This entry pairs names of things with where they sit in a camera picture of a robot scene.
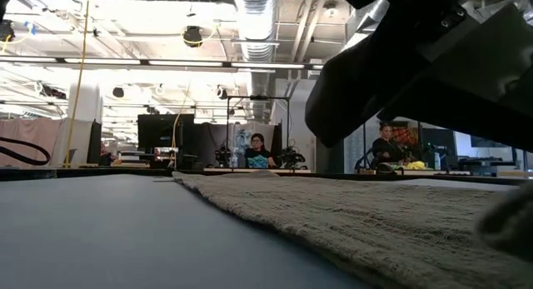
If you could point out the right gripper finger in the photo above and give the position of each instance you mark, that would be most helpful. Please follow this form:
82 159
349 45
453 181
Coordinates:
358 85
479 72

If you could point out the grey-beige terry towel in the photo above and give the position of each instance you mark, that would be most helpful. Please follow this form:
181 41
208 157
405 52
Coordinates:
333 214

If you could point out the black monitor on arm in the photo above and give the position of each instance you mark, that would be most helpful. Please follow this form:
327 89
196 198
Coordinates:
487 142

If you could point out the black background robot arm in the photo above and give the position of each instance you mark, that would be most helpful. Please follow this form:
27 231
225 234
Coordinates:
222 155
291 157

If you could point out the person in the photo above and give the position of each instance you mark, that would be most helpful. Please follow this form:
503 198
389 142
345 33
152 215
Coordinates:
385 149
258 153

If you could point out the dark door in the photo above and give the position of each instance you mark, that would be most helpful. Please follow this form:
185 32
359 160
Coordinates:
331 160

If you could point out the dark display panel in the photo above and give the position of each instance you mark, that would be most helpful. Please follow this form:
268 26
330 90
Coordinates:
437 143

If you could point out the long ceiling light strip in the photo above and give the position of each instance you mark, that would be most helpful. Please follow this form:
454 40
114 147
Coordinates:
187 63

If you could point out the large black monitor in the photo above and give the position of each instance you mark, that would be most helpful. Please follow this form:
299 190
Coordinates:
162 133

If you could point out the black upright panel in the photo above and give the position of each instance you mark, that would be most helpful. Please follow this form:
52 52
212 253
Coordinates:
94 143

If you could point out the pink curtain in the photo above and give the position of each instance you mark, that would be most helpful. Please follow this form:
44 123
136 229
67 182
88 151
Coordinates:
33 139

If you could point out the black ceiling device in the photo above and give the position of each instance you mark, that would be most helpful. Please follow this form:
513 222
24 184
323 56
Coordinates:
6 31

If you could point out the smooth silver ceiling duct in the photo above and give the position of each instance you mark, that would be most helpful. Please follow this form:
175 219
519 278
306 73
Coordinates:
362 24

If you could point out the red patterned wall hanging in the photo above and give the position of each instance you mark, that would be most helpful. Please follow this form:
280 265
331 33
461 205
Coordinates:
406 139

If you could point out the black metal frame stand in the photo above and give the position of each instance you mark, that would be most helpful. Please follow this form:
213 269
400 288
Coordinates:
258 98

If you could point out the ribbed silver ceiling duct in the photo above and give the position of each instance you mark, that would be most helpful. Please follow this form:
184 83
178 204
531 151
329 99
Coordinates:
256 31

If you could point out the black table frame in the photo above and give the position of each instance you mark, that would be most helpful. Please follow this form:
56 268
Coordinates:
83 172

